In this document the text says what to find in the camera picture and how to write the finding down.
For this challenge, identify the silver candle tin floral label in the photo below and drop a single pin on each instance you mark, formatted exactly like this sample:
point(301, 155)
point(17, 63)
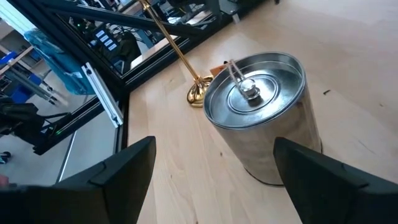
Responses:
point(255, 124)

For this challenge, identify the blue plastic bag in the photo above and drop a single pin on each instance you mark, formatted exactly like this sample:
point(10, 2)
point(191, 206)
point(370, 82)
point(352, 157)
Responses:
point(59, 62)

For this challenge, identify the black box white labels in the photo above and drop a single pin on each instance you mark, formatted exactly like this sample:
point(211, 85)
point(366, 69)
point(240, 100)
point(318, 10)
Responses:
point(105, 40)

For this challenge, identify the silver aluminium bracket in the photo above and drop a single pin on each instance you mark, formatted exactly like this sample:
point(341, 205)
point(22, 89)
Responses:
point(102, 95)

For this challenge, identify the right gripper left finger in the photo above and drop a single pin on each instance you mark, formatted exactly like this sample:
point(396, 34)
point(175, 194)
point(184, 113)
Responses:
point(93, 199)

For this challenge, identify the blue storage bin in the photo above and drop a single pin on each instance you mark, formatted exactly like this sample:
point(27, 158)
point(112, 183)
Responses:
point(20, 95)

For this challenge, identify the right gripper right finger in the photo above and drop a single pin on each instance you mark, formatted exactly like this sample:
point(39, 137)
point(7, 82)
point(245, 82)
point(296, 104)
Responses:
point(342, 199)

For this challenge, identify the black camera rig beam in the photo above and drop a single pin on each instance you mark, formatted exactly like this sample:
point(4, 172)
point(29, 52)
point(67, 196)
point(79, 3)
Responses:
point(74, 124)

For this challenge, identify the gold candlestick holder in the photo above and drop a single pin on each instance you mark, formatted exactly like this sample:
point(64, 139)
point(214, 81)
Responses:
point(197, 93)

